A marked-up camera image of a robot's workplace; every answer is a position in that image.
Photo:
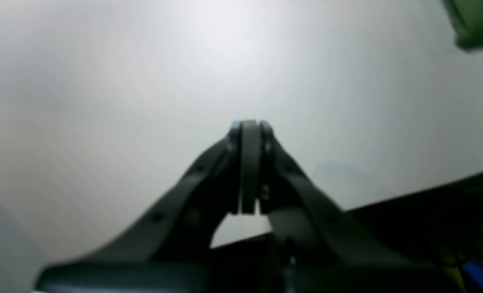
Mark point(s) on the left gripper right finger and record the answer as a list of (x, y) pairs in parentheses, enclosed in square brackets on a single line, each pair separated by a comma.
[(322, 249)]

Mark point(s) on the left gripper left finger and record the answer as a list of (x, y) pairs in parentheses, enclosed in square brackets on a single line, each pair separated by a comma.
[(166, 249)]

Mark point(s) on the green t-shirt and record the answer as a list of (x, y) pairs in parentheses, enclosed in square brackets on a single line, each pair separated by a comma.
[(466, 17)]

